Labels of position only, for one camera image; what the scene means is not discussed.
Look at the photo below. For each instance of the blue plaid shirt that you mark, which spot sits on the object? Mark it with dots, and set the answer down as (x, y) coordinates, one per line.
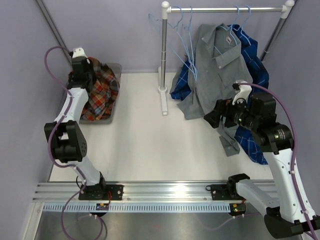
(255, 75)

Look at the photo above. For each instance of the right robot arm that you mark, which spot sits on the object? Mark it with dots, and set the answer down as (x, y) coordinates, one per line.
(291, 214)

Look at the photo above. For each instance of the aluminium mounting rail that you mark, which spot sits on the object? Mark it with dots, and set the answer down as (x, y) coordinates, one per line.
(139, 192)

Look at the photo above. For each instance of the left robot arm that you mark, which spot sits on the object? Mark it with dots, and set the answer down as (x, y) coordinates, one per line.
(67, 146)

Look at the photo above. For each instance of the slotted cable duct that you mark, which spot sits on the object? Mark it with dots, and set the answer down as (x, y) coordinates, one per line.
(117, 207)

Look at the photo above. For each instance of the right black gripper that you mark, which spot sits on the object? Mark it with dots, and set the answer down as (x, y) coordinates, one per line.
(226, 108)

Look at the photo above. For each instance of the grey plastic bin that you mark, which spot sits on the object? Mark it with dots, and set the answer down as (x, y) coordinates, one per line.
(78, 97)

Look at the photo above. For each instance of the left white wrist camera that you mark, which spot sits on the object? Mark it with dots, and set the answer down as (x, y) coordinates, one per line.
(77, 52)

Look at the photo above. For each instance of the grey shirt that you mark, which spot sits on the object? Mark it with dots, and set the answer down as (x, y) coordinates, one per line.
(215, 75)

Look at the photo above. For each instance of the aluminium frame post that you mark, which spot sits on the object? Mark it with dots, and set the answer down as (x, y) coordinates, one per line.
(43, 9)

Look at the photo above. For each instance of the brown orange plaid shirt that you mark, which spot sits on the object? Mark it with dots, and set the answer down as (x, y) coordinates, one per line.
(103, 96)

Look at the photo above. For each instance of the metal clothes rack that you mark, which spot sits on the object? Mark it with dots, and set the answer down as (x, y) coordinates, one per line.
(166, 9)

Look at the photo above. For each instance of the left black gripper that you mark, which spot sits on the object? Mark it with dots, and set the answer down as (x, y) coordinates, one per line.
(89, 67)

